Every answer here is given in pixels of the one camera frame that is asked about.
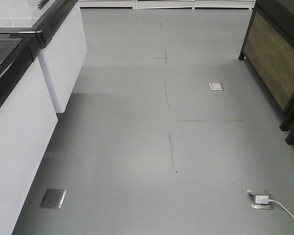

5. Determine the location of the far steel floor socket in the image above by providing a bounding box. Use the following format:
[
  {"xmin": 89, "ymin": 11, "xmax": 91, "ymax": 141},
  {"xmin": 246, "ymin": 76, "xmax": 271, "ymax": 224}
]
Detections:
[{"xmin": 209, "ymin": 82, "xmax": 223, "ymax": 91}]

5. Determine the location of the far white chest freezer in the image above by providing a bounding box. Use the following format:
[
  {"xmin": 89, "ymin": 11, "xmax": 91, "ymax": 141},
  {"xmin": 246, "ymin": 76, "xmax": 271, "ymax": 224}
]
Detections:
[{"xmin": 0, "ymin": 0, "xmax": 87, "ymax": 113}]

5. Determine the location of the white chest freezer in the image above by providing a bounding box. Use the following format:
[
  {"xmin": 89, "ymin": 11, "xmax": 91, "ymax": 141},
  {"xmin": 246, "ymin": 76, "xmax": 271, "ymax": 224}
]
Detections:
[
  {"xmin": 0, "ymin": 35, "xmax": 58, "ymax": 235},
  {"xmin": 0, "ymin": 0, "xmax": 87, "ymax": 113}
]

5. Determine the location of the closed steel floor socket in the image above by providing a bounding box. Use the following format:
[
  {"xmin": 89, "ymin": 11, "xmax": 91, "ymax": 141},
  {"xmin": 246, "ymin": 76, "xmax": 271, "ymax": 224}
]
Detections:
[{"xmin": 40, "ymin": 188, "xmax": 67, "ymax": 209}]

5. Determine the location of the near white chest freezer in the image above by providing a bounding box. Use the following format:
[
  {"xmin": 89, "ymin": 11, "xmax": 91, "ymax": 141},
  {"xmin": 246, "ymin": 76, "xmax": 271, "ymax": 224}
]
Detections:
[{"xmin": 0, "ymin": 35, "xmax": 58, "ymax": 235}]

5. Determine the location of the white store shelf base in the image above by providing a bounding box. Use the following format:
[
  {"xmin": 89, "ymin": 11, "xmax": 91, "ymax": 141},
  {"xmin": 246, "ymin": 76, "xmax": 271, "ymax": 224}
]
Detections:
[{"xmin": 79, "ymin": 0, "xmax": 255, "ymax": 10}]

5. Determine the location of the white power adapter plug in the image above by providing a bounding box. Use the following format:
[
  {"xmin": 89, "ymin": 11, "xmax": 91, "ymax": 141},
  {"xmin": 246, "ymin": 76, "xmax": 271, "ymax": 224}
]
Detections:
[{"xmin": 253, "ymin": 194, "xmax": 270, "ymax": 205}]

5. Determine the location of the wooden black-framed display stand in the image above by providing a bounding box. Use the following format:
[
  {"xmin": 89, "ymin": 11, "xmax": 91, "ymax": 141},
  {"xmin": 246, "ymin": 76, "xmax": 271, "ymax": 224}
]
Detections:
[{"xmin": 239, "ymin": 0, "xmax": 294, "ymax": 131}]

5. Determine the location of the open steel floor socket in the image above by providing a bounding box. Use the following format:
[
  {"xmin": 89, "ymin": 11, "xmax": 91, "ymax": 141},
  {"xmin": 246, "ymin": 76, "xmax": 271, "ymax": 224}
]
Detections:
[{"xmin": 247, "ymin": 189, "xmax": 273, "ymax": 210}]

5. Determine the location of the white power cable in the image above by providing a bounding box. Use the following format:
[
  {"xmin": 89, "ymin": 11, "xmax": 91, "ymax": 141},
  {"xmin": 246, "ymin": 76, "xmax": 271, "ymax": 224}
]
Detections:
[{"xmin": 269, "ymin": 199, "xmax": 294, "ymax": 229}]

